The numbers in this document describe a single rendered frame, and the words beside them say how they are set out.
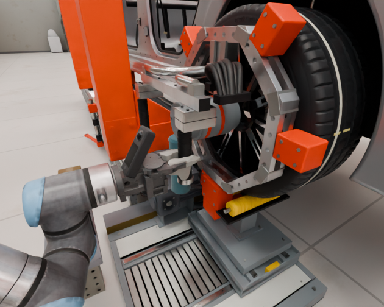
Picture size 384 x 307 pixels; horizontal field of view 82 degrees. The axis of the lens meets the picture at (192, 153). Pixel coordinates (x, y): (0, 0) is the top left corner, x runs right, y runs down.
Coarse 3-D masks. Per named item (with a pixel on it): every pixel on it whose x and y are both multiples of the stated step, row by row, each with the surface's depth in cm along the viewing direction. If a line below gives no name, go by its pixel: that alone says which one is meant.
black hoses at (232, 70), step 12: (228, 60) 52; (216, 72) 50; (228, 72) 51; (240, 72) 52; (216, 84) 50; (228, 84) 51; (240, 84) 52; (216, 96) 50; (228, 96) 50; (240, 96) 51
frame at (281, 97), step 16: (208, 32) 70; (224, 32) 64; (240, 32) 58; (192, 48) 81; (208, 48) 79; (192, 64) 84; (256, 64) 56; (272, 64) 56; (272, 80) 53; (288, 80) 55; (272, 96) 53; (288, 96) 53; (272, 112) 54; (288, 112) 54; (272, 128) 56; (288, 128) 57; (192, 144) 99; (272, 144) 57; (208, 160) 96; (272, 160) 59; (224, 176) 90; (256, 176) 65; (272, 176) 62
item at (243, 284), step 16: (192, 224) 128; (208, 240) 117; (224, 256) 108; (288, 256) 105; (224, 272) 105; (240, 272) 101; (256, 272) 99; (272, 272) 101; (240, 288) 94; (256, 288) 100
